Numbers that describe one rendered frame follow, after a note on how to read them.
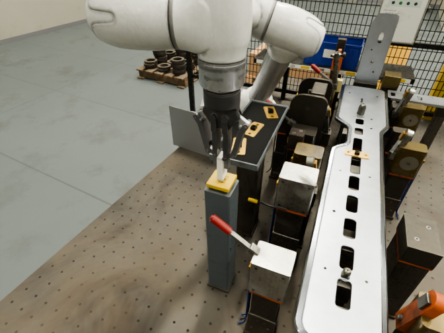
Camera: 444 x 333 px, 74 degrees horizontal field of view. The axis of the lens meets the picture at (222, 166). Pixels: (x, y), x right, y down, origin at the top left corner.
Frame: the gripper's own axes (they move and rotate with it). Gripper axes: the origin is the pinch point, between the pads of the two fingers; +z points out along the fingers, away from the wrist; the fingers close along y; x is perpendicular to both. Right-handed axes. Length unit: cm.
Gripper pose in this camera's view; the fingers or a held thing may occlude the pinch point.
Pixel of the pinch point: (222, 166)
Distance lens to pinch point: 70.7
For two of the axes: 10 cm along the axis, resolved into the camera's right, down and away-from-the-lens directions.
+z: 0.0, 7.8, 6.2
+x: 3.8, -5.7, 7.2
